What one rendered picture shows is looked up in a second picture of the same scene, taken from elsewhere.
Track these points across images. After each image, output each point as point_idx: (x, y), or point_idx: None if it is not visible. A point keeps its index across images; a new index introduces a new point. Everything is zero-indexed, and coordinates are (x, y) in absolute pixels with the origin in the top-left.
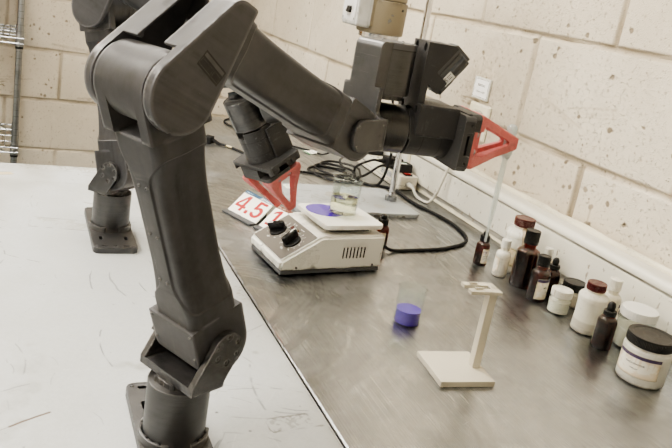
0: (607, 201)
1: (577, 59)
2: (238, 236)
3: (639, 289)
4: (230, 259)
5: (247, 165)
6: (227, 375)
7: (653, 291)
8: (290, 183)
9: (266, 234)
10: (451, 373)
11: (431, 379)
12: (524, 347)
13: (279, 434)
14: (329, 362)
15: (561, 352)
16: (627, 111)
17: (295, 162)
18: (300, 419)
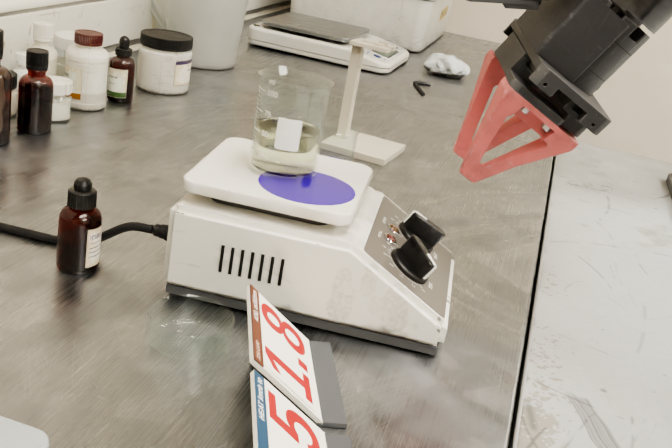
0: None
1: None
2: (431, 407)
3: (7, 27)
4: (516, 346)
5: (594, 97)
6: (631, 222)
7: (21, 17)
8: (485, 104)
9: (430, 290)
10: (381, 143)
11: (402, 155)
12: (223, 128)
13: (605, 184)
14: (501, 194)
15: (188, 114)
16: None
17: (495, 54)
18: (578, 183)
